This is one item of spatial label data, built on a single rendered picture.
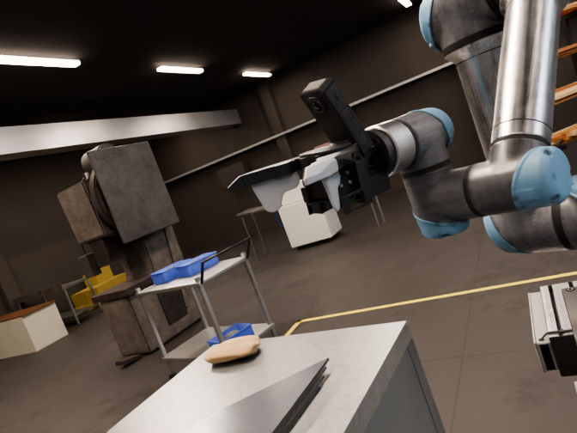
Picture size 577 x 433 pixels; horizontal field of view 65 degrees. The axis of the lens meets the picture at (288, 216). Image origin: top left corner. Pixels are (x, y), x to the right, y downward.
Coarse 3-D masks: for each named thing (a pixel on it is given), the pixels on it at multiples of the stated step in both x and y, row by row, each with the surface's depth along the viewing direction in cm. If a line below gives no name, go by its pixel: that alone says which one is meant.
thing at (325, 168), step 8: (320, 160) 50; (328, 160) 48; (336, 160) 49; (304, 168) 47; (312, 168) 46; (320, 168) 47; (328, 168) 47; (336, 168) 48; (304, 176) 46; (312, 176) 46; (320, 176) 46; (328, 176) 47; (336, 176) 51; (304, 184) 45; (328, 184) 48; (336, 184) 51; (328, 192) 48; (336, 192) 50; (336, 200) 49; (336, 208) 49
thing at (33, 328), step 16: (48, 304) 819; (0, 320) 820; (16, 320) 788; (32, 320) 792; (48, 320) 817; (0, 336) 822; (16, 336) 800; (32, 336) 785; (48, 336) 809; (0, 352) 836; (16, 352) 813
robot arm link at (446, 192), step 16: (448, 160) 66; (416, 176) 66; (432, 176) 65; (448, 176) 64; (416, 192) 67; (432, 192) 65; (448, 192) 63; (416, 208) 68; (432, 208) 66; (448, 208) 64; (464, 208) 62; (432, 224) 67; (448, 224) 66; (464, 224) 66
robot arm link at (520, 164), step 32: (512, 0) 68; (544, 0) 64; (512, 32) 65; (544, 32) 63; (512, 64) 63; (544, 64) 61; (512, 96) 60; (544, 96) 59; (512, 128) 59; (544, 128) 58; (512, 160) 57; (544, 160) 53; (480, 192) 59; (512, 192) 56; (544, 192) 54
